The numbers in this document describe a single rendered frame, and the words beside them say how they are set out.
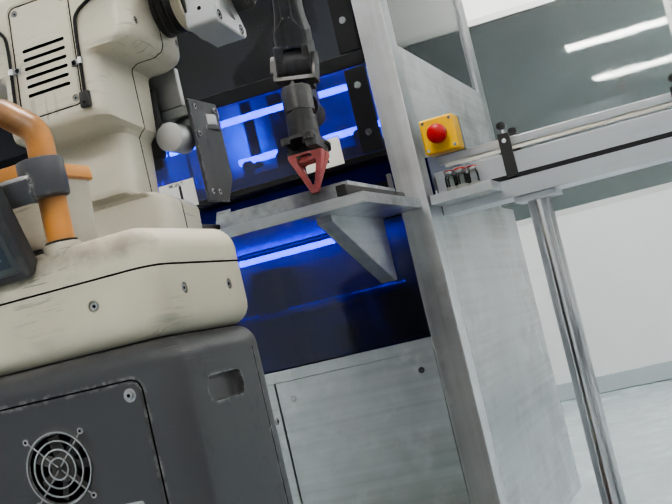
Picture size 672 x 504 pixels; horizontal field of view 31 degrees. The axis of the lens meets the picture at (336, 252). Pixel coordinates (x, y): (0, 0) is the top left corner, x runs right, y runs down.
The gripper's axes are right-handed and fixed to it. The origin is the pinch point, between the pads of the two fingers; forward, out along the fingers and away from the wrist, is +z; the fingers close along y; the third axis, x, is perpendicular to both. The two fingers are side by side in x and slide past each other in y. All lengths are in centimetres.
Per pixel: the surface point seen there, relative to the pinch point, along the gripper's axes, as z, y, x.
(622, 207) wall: -88, 484, -25
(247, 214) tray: 1.0, 0.8, 14.0
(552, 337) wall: -28, 495, 31
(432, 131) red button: -12.8, 26.3, -18.3
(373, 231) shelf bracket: 4.5, 23.8, -2.9
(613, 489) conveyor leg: 62, 57, -33
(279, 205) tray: 1.0, 0.7, 7.5
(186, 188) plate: -17, 30, 38
